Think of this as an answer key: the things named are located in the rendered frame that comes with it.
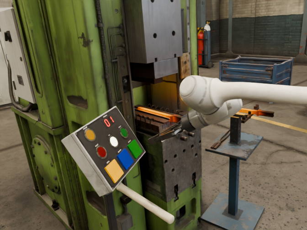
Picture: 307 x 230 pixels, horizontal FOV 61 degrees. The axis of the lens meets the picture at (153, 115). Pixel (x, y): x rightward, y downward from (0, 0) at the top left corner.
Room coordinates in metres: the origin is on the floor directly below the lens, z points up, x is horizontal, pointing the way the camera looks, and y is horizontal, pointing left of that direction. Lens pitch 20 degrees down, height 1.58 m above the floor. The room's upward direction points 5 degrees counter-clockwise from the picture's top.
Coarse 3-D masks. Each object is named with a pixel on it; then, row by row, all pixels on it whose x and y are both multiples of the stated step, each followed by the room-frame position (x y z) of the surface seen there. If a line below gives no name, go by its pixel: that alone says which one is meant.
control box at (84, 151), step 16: (112, 112) 1.18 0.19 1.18; (80, 128) 0.97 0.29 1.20; (96, 128) 1.03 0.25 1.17; (112, 128) 1.10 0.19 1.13; (128, 128) 1.19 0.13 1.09; (64, 144) 0.94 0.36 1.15; (80, 144) 0.91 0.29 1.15; (96, 144) 0.97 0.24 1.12; (80, 160) 0.92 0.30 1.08; (96, 160) 0.91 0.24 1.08; (96, 176) 0.89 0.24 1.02; (96, 192) 0.90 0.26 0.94
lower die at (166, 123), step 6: (150, 108) 1.78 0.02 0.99; (144, 114) 1.67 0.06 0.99; (150, 114) 1.65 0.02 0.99; (156, 114) 1.62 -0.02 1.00; (174, 114) 1.61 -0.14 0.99; (138, 120) 1.59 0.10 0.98; (144, 120) 1.57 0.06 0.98; (156, 120) 1.53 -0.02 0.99; (162, 120) 1.52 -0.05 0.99; (168, 120) 1.51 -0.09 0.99; (144, 126) 1.55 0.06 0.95; (156, 126) 1.47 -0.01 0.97; (162, 126) 1.48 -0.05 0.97; (168, 126) 1.51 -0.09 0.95
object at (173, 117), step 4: (140, 108) 1.75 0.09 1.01; (144, 108) 1.74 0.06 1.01; (152, 112) 1.65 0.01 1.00; (156, 112) 1.63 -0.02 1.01; (160, 112) 1.63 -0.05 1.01; (168, 116) 1.54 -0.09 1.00; (172, 116) 1.52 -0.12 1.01; (176, 116) 1.49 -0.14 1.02; (180, 116) 1.49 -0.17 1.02; (172, 120) 1.51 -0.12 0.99; (176, 120) 1.50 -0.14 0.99
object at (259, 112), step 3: (240, 111) 1.73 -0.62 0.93; (243, 111) 1.71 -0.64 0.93; (246, 111) 1.70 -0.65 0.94; (252, 111) 1.67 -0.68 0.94; (255, 111) 1.66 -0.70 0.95; (258, 111) 1.64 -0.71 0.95; (261, 111) 1.64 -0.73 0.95; (264, 111) 1.63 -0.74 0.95; (267, 111) 1.63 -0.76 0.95; (270, 111) 1.62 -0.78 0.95; (255, 114) 1.66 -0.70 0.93; (258, 114) 1.64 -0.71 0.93; (261, 114) 1.64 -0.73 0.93; (264, 114) 1.63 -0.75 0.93; (267, 114) 1.62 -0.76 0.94; (270, 114) 1.61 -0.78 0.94; (273, 114) 1.60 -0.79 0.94
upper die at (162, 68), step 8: (136, 64) 1.57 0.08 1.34; (144, 64) 1.51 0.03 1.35; (152, 64) 1.46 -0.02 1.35; (160, 64) 1.49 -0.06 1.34; (168, 64) 1.53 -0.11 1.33; (176, 64) 1.58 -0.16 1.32; (136, 72) 1.57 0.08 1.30; (144, 72) 1.52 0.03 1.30; (152, 72) 1.47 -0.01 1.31; (160, 72) 1.49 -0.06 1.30; (168, 72) 1.53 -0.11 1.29; (176, 72) 1.58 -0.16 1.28
